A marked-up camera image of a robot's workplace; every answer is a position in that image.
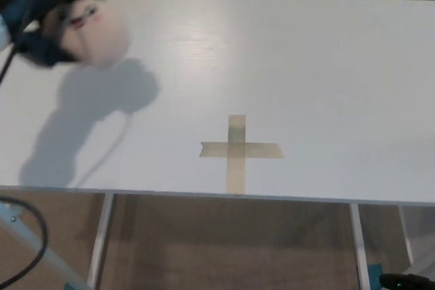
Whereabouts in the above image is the pink dumpling plush toy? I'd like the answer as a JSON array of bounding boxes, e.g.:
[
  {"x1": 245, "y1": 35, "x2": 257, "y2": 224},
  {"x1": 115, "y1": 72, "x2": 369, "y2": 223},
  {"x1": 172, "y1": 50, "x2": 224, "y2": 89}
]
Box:
[{"x1": 43, "y1": 0, "x2": 132, "y2": 67}]

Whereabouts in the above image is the white table leg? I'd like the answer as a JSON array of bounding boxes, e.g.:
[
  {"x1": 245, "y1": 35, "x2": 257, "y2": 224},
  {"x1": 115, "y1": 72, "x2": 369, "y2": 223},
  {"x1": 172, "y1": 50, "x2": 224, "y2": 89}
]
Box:
[
  {"x1": 349, "y1": 203, "x2": 370, "y2": 290},
  {"x1": 87, "y1": 193, "x2": 115, "y2": 290},
  {"x1": 399, "y1": 205, "x2": 416, "y2": 266}
]

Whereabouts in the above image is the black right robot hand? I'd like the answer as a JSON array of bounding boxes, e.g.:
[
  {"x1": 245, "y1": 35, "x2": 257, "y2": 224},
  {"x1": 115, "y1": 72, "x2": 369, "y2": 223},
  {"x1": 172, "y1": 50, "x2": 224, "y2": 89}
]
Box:
[{"x1": 379, "y1": 272, "x2": 435, "y2": 290}]

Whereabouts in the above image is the teal tape piece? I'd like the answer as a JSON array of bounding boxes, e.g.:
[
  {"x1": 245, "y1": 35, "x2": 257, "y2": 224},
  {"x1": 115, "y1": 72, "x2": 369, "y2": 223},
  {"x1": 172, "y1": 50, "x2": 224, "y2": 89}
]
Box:
[{"x1": 366, "y1": 263, "x2": 385, "y2": 290}]

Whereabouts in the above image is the notched beige tape strip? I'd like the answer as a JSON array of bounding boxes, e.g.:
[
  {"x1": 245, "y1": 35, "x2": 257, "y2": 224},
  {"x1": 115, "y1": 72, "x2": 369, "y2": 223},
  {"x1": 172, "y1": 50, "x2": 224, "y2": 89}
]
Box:
[{"x1": 198, "y1": 141, "x2": 286, "y2": 160}]

